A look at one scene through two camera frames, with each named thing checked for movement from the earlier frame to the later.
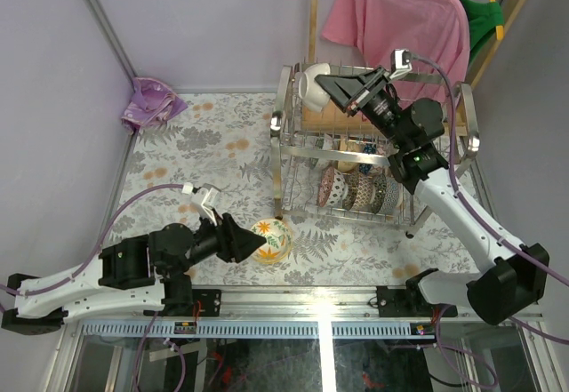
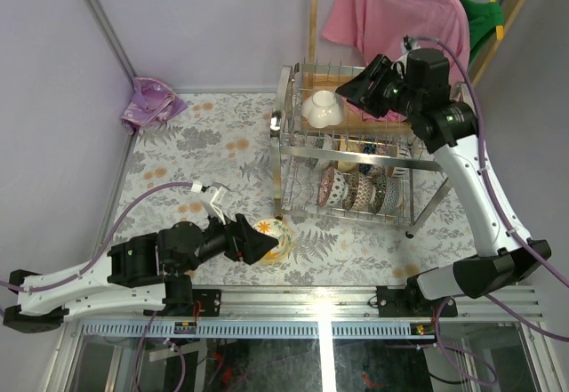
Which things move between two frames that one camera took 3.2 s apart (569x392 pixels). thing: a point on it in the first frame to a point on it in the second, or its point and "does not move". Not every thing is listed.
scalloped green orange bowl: (313, 95) to (323, 109)
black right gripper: (349, 90) to (357, 91)
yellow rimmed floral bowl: (279, 241) does not move
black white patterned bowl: (386, 196) does not move
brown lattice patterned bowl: (356, 190) does not move
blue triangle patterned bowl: (368, 148) does not move
